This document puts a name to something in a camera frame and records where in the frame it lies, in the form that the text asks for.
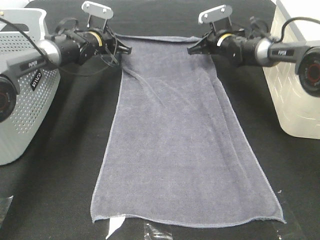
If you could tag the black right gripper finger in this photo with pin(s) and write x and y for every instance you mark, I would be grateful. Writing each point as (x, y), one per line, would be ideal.
(200, 47)

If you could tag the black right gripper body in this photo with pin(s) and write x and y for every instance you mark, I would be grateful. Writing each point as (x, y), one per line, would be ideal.
(225, 43)

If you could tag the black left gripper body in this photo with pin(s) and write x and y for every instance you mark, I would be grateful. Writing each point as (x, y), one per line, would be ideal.
(96, 42)

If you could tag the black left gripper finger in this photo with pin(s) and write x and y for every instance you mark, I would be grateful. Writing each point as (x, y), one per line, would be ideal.
(123, 49)

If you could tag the grey microfibre towel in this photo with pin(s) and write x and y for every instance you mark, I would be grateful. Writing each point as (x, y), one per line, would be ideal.
(176, 152)

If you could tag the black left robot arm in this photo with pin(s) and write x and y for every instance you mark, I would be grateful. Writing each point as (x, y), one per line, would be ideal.
(71, 46)

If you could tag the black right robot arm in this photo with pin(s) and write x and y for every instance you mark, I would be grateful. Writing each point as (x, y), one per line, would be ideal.
(262, 49)

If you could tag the grey perforated laundry basket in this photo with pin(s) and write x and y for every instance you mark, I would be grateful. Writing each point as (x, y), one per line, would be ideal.
(24, 101)

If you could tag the cream white laundry basket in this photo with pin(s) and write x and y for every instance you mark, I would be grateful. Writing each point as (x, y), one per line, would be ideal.
(298, 113)

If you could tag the black table mat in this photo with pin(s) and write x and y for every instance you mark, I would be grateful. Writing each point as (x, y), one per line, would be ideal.
(51, 185)

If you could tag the middle clear tape strip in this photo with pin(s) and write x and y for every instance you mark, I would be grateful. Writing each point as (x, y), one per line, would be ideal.
(152, 230)

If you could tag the clear tape strip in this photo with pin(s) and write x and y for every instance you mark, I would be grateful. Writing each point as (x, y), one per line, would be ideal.
(152, 230)
(5, 203)

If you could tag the left clear tape strip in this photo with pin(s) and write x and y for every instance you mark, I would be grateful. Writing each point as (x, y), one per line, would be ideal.
(5, 203)

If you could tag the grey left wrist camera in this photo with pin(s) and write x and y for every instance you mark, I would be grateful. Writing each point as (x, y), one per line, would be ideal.
(97, 10)

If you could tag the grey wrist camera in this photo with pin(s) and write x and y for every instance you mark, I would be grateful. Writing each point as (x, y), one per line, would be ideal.
(97, 10)
(218, 18)

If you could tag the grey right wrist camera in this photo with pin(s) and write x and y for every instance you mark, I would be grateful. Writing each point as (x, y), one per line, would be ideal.
(218, 18)

